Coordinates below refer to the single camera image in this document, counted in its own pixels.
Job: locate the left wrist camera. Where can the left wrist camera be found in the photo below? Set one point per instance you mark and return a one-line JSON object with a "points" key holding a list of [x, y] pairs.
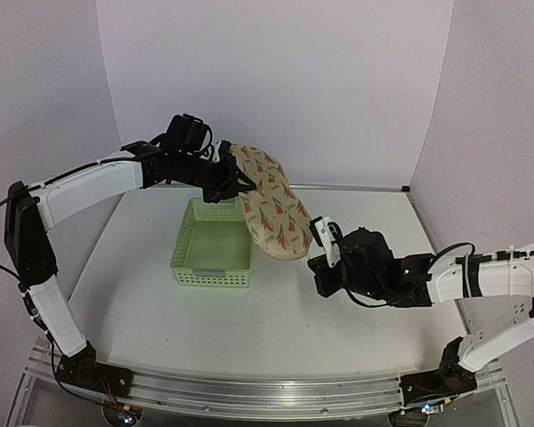
{"points": [[215, 151]]}

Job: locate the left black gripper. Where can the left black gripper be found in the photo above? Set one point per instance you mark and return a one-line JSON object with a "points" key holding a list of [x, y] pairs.
{"points": [[230, 180]]}

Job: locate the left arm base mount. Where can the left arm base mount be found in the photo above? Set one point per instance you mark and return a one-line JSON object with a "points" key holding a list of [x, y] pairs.
{"points": [[84, 371]]}

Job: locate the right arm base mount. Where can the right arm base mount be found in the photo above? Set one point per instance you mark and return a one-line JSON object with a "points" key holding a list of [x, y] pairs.
{"points": [[448, 380]]}

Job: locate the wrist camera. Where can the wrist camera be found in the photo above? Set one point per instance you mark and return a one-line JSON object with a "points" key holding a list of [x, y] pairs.
{"points": [[215, 151], [327, 235]]}

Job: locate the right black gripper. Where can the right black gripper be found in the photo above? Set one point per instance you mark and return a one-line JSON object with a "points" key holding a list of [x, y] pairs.
{"points": [[319, 266]]}

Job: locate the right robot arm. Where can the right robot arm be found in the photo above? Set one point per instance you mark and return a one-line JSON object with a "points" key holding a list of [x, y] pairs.
{"points": [[508, 272]]}

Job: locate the aluminium front rail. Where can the aluminium front rail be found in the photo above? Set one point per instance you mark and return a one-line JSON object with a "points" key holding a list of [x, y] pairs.
{"points": [[303, 399]]}

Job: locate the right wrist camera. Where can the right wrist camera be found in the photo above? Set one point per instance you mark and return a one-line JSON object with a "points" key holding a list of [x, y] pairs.
{"points": [[327, 235]]}

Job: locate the patterned beige laundry bag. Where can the patterned beige laundry bag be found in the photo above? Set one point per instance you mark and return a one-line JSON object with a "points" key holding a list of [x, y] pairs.
{"points": [[276, 217]]}

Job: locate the green plastic basket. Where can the green plastic basket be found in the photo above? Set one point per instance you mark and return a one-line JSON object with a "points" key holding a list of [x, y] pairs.
{"points": [[213, 247]]}

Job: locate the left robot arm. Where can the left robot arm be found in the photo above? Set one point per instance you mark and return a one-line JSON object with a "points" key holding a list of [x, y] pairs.
{"points": [[31, 211]]}

